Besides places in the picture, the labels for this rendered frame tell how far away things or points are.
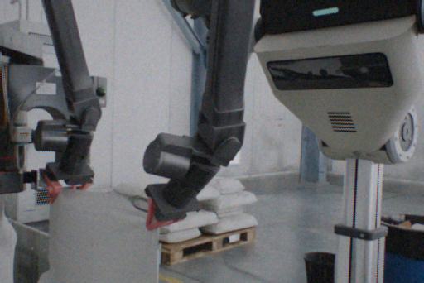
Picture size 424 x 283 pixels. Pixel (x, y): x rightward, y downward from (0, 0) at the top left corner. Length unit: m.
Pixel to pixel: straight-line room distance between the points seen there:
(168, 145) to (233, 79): 0.14
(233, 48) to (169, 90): 6.24
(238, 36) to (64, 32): 0.47
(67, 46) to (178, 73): 6.03
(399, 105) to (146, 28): 5.83
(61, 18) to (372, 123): 0.72
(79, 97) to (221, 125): 0.44
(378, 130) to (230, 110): 0.50
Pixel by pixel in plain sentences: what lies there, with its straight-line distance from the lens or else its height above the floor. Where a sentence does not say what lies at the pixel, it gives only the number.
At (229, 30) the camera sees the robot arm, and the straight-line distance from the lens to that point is 0.67.
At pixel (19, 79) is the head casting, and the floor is 1.30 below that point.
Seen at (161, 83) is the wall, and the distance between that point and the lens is 6.83.
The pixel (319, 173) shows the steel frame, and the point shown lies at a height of 0.24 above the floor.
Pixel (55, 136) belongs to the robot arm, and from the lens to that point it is 1.09.
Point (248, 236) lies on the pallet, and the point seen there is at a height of 0.07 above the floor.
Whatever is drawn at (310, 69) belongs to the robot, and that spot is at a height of 1.34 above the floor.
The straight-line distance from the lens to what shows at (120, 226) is 0.97.
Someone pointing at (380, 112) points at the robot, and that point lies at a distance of 1.10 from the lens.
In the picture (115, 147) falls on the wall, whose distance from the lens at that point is 6.34.
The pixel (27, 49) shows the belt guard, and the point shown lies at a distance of 1.30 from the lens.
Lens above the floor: 1.21
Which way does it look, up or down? 3 degrees down
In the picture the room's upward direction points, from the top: 2 degrees clockwise
